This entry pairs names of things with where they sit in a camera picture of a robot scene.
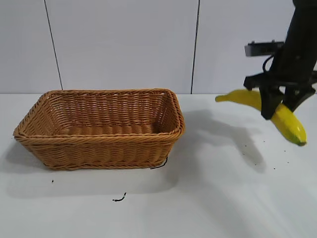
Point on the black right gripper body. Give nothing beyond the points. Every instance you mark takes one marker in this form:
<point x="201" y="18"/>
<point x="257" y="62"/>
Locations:
<point x="292" y="72"/>

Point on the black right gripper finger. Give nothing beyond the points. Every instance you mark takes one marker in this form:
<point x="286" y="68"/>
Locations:
<point x="268" y="104"/>
<point x="297" y="98"/>

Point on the yellow banana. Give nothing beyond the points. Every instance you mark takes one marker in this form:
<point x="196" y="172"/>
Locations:
<point x="289" y="121"/>

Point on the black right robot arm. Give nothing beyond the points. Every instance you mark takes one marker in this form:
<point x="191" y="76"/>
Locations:
<point x="302" y="27"/>

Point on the brown woven wicker basket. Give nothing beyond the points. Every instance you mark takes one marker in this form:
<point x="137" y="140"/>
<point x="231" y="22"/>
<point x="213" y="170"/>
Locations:
<point x="99" y="151"/>

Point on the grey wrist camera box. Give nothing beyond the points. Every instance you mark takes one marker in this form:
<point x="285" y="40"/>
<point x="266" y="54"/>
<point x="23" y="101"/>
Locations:
<point x="260" y="48"/>

